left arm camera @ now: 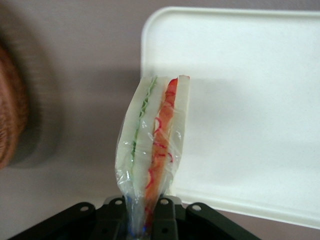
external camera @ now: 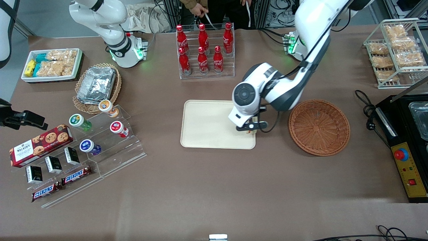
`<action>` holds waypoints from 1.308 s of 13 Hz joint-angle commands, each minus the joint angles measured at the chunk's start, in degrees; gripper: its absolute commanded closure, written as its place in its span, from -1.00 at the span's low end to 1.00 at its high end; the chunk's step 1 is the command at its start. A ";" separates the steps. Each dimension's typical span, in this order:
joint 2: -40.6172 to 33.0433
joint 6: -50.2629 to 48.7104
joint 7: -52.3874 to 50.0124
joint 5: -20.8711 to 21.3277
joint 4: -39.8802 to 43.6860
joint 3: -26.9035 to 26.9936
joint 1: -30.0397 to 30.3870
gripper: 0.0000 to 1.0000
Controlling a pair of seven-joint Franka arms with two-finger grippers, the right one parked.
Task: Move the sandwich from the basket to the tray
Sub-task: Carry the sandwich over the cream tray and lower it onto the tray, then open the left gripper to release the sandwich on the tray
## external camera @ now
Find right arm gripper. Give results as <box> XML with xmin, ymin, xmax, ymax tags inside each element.
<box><xmin>0</xmin><ymin>98</ymin><xmax>14</xmax><ymax>128</ymax></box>

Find cream plastic tray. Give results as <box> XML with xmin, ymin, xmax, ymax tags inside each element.
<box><xmin>181</xmin><ymin>100</ymin><xmax>256</xmax><ymax>150</ymax></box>

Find brown wicker basket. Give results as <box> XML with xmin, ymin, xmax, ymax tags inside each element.
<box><xmin>288</xmin><ymin>99</ymin><xmax>351</xmax><ymax>157</ymax></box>

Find light wicker basket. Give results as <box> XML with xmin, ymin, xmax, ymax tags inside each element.
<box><xmin>73</xmin><ymin>63</ymin><xmax>122</xmax><ymax>114</ymax></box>

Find person's right hand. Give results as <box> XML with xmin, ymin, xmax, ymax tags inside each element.
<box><xmin>192</xmin><ymin>3</ymin><xmax>209</xmax><ymax>17</ymax></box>

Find red tartan Walkers cookie box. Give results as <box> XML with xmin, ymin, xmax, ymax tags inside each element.
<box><xmin>9</xmin><ymin>124</ymin><xmax>74</xmax><ymax>168</ymax></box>

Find clear acrylic bottle stand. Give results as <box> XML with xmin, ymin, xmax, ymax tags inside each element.
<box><xmin>176</xmin><ymin>23</ymin><xmax>235</xmax><ymax>80</ymax></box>

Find rice cracker snack bag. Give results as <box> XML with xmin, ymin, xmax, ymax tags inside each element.
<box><xmin>371</xmin><ymin>56</ymin><xmax>395</xmax><ymax>69</ymax></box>
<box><xmin>395</xmin><ymin>51</ymin><xmax>426</xmax><ymax>67</ymax></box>
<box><xmin>376</xmin><ymin>70</ymin><xmax>400</xmax><ymax>82</ymax></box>
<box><xmin>385</xmin><ymin>25</ymin><xmax>408</xmax><ymax>38</ymax></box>
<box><xmin>46</xmin><ymin>50</ymin><xmax>78</xmax><ymax>67</ymax></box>
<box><xmin>368</xmin><ymin>42</ymin><xmax>390</xmax><ymax>56</ymax></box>
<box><xmin>390</xmin><ymin>36</ymin><xmax>418</xmax><ymax>51</ymax></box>
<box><xmin>36</xmin><ymin>61</ymin><xmax>75</xmax><ymax>77</ymax></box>

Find red cola bottle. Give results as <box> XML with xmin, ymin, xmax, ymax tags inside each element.
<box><xmin>213</xmin><ymin>46</ymin><xmax>224</xmax><ymax>74</ymax></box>
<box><xmin>197</xmin><ymin>47</ymin><xmax>210</xmax><ymax>75</ymax></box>
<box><xmin>178</xmin><ymin>47</ymin><xmax>192</xmax><ymax>75</ymax></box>
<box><xmin>176</xmin><ymin>24</ymin><xmax>190</xmax><ymax>54</ymax></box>
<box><xmin>223</xmin><ymin>22</ymin><xmax>234</xmax><ymax>55</ymax></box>
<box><xmin>198</xmin><ymin>23</ymin><xmax>209</xmax><ymax>53</ymax></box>

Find small black white box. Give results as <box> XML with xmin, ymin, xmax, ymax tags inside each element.
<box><xmin>26</xmin><ymin>165</ymin><xmax>43</xmax><ymax>184</ymax></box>
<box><xmin>64</xmin><ymin>147</ymin><xmax>80</xmax><ymax>166</ymax></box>
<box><xmin>44</xmin><ymin>156</ymin><xmax>63</xmax><ymax>174</ymax></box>

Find green gum bottle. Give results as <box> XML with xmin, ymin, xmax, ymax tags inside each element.
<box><xmin>69</xmin><ymin>113</ymin><xmax>92</xmax><ymax>132</ymax></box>

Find white rectangular snack bin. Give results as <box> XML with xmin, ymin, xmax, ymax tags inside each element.
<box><xmin>21</xmin><ymin>48</ymin><xmax>83</xmax><ymax>83</ymax></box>

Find purple gum bottle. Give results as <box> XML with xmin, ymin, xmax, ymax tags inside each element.
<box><xmin>79</xmin><ymin>139</ymin><xmax>102</xmax><ymax>156</ymax></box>

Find Snickers chocolate bar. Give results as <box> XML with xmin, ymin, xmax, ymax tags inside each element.
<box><xmin>31</xmin><ymin>182</ymin><xmax>65</xmax><ymax>202</ymax></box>
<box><xmin>61</xmin><ymin>166</ymin><xmax>92</xmax><ymax>185</ymax></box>

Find stack of foil trays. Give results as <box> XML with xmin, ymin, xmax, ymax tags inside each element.
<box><xmin>77</xmin><ymin>66</ymin><xmax>116</xmax><ymax>105</ymax></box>

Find orange gum bottle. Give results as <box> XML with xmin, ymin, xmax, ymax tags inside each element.
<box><xmin>98</xmin><ymin>100</ymin><xmax>120</xmax><ymax>118</ymax></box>

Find person in dark clothing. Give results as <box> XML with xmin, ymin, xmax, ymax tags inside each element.
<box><xmin>180</xmin><ymin>0</ymin><xmax>252</xmax><ymax>29</ymax></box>

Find red gum bottle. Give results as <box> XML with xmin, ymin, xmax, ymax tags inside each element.
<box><xmin>110</xmin><ymin>121</ymin><xmax>129</xmax><ymax>138</ymax></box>

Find clear acrylic tiered stand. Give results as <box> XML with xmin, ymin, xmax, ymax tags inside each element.
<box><xmin>12</xmin><ymin>104</ymin><xmax>147</xmax><ymax>209</ymax></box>

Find crumpled beige cloth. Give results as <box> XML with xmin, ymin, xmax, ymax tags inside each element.
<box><xmin>125</xmin><ymin>3</ymin><xmax>169</xmax><ymax>34</ymax></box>

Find black appliance with yellow panel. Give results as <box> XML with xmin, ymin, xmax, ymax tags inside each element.
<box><xmin>375</xmin><ymin>84</ymin><xmax>428</xmax><ymax>204</ymax></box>

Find red emergency stop button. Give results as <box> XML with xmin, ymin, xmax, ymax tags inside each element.
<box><xmin>394</xmin><ymin>148</ymin><xmax>409</xmax><ymax>162</ymax></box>

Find clear plastic container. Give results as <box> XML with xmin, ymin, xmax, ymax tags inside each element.
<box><xmin>409</xmin><ymin>101</ymin><xmax>428</xmax><ymax>142</ymax></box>

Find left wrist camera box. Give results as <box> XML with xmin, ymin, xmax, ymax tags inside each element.
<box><xmin>236</xmin><ymin>121</ymin><xmax>269</xmax><ymax>132</ymax></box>

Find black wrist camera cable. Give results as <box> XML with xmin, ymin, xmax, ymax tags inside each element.
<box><xmin>258</xmin><ymin>110</ymin><xmax>281</xmax><ymax>133</ymax></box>

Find aluminium frame post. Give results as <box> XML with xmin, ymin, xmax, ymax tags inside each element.
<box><xmin>253</xmin><ymin>0</ymin><xmax>271</xmax><ymax>28</ymax></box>
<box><xmin>163</xmin><ymin>0</ymin><xmax>182</xmax><ymax>30</ymax></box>

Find black cable bundle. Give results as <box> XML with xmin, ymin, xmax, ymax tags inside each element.
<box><xmin>270</xmin><ymin>0</ymin><xmax>299</xmax><ymax>28</ymax></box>

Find black power cable with plug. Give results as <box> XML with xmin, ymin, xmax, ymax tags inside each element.
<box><xmin>355</xmin><ymin>90</ymin><xmax>392</xmax><ymax>148</ymax></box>

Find black arm base cable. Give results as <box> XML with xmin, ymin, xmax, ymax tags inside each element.
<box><xmin>144</xmin><ymin>0</ymin><xmax>165</xmax><ymax>46</ymax></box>

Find white wire rack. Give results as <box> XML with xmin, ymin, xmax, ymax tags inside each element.
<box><xmin>363</xmin><ymin>18</ymin><xmax>428</xmax><ymax>89</ymax></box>

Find black floor cable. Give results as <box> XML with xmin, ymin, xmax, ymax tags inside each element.
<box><xmin>311</xmin><ymin>225</ymin><xmax>428</xmax><ymax>241</ymax></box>

